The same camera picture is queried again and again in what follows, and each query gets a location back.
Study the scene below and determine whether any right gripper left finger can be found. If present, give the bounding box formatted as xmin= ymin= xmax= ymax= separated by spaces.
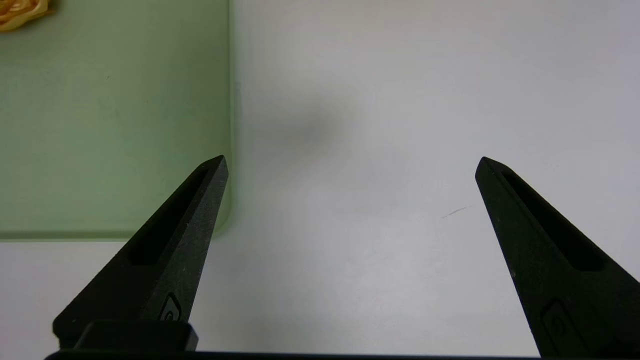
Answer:
xmin=52 ymin=155 xmax=229 ymax=350

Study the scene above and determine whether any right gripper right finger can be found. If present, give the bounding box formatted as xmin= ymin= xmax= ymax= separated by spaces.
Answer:
xmin=475 ymin=156 xmax=640 ymax=358

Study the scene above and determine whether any small round yellow wicker basket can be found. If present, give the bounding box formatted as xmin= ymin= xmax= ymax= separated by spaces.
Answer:
xmin=0 ymin=0 xmax=56 ymax=32

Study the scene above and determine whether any light green plastic tray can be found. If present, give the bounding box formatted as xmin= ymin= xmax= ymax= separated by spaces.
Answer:
xmin=0 ymin=0 xmax=234 ymax=242

